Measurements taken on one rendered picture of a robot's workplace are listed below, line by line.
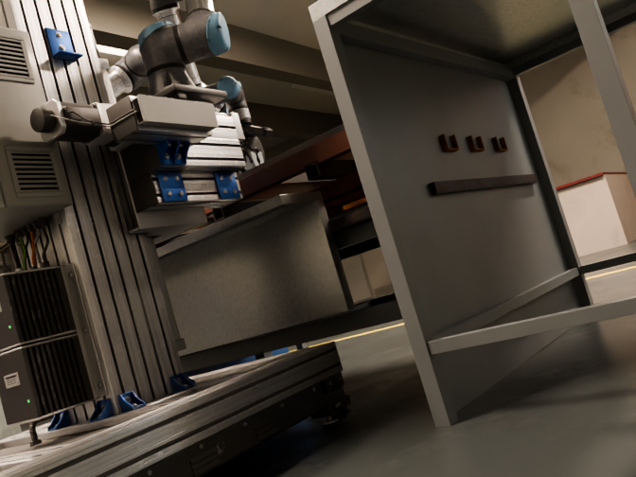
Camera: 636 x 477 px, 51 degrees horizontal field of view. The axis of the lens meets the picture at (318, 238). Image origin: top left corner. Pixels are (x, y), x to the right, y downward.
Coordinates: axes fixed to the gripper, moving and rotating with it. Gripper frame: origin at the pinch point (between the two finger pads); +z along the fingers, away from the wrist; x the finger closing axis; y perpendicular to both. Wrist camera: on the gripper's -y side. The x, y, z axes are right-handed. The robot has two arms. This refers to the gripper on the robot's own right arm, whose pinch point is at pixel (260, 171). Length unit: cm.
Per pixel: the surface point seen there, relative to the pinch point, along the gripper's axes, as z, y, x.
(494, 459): 87, -96, 75
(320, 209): 24.4, -34.9, 19.2
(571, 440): 87, -108, 68
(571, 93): -123, 74, -777
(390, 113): 8, -71, 26
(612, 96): 30, -129, 50
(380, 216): 36, -73, 50
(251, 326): 53, 6, 20
